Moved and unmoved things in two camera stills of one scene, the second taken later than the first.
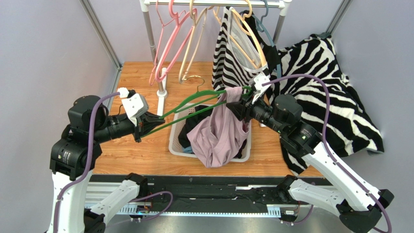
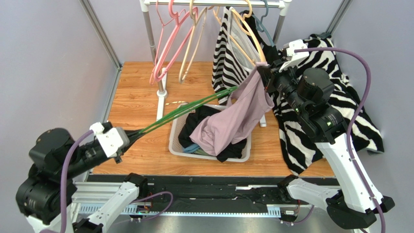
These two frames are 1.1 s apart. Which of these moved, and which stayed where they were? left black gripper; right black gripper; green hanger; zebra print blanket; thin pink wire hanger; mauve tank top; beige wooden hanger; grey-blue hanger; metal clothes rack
Moved: mauve tank top; green hanger; right black gripper; left black gripper
Stayed: grey-blue hanger; beige wooden hanger; metal clothes rack; zebra print blanket; thin pink wire hanger
